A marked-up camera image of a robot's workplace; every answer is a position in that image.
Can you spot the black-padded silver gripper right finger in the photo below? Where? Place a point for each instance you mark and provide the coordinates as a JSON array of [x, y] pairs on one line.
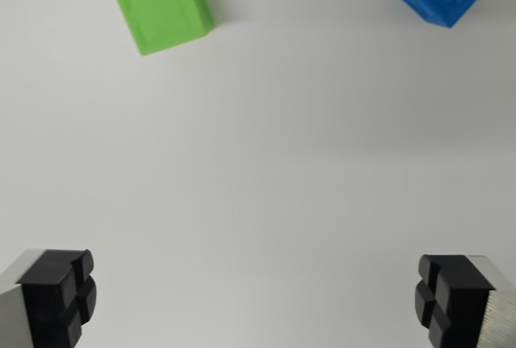
[[455, 303]]

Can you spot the black-padded silver gripper left finger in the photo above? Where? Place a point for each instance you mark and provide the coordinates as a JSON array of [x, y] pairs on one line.
[[48, 299]]

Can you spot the green embossed cube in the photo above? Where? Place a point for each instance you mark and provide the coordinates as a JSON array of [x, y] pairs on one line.
[[161, 9]]

